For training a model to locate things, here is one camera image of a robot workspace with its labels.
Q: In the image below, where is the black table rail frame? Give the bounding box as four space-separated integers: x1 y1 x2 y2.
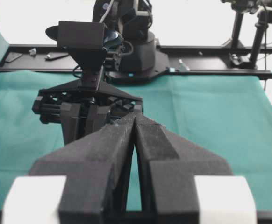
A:
0 45 272 83

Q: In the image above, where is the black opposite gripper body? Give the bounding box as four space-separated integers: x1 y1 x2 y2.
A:
32 79 143 124

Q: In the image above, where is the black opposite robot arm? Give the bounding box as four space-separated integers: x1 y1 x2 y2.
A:
29 0 233 224

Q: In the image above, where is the black rear stand pole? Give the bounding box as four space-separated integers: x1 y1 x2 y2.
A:
221 0 247 49

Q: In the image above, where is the green table cloth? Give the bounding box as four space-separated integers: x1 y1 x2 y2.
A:
0 0 272 212

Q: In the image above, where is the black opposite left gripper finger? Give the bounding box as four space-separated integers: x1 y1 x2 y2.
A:
60 102 81 145
87 105 109 135

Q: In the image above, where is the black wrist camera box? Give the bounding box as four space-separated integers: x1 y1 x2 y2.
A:
45 21 107 50

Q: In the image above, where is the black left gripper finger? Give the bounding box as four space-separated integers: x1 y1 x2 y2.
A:
134 114 233 224
29 113 136 224

